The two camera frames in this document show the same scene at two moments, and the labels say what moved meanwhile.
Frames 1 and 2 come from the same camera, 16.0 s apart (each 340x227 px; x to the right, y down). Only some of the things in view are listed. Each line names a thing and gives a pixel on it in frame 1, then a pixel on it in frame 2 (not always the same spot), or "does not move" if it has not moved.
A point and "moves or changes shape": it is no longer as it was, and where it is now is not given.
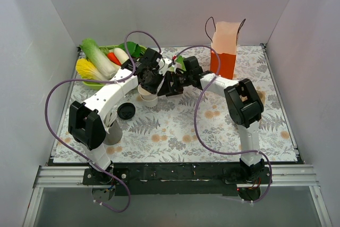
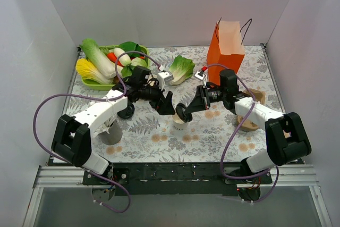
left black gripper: [151, 84] -> [160, 102]
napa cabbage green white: [98, 58] does not move
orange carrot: [111, 56] does not move
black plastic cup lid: [126, 110] -> [183, 112]
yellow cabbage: [86, 69] does not move
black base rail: [134, 179] does not move
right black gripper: [173, 86] -> [203, 97]
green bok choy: [134, 49] does not move
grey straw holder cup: [115, 134] does not move
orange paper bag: [224, 41] moves or changes shape
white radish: [121, 55] does not move
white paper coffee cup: [148, 99] moves or changes shape
